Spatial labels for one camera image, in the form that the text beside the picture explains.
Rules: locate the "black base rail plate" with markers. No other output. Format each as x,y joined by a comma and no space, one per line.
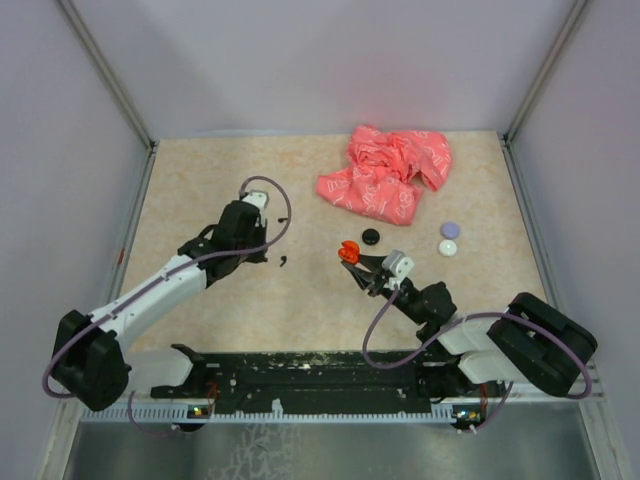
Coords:
322,383

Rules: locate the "white slotted cable duct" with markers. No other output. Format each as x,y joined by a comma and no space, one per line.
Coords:
186,413

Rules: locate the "black earbud charging case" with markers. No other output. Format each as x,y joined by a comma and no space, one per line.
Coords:
371,236

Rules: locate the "left aluminium frame post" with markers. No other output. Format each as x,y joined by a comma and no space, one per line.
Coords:
105,71

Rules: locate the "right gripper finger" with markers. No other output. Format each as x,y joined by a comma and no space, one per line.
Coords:
363,278
372,263

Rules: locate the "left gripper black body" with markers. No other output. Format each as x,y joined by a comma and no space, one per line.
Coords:
258,238

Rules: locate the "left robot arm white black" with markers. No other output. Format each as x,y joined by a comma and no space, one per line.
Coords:
91,357

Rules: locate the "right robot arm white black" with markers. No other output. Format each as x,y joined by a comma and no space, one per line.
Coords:
529,341

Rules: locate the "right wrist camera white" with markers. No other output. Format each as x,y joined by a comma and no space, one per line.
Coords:
398,266

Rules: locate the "orange earbud charging case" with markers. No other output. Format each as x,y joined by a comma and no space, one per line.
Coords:
349,252

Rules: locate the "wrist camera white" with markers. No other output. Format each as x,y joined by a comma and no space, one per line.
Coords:
257,198
398,266

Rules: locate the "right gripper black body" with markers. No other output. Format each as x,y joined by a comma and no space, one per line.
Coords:
381,278

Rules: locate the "crumpled pink printed cloth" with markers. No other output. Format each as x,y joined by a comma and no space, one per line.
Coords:
387,173

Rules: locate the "aluminium frame post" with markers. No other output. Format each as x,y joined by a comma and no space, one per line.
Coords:
560,43
105,71

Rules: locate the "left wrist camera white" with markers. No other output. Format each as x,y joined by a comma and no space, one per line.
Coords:
257,198

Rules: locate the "white earbud charging case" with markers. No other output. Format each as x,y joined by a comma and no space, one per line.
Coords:
447,248

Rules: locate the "purple earbud charging case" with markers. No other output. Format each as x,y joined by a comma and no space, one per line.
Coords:
450,230

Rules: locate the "right aluminium frame post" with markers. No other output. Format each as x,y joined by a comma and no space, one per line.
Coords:
560,43

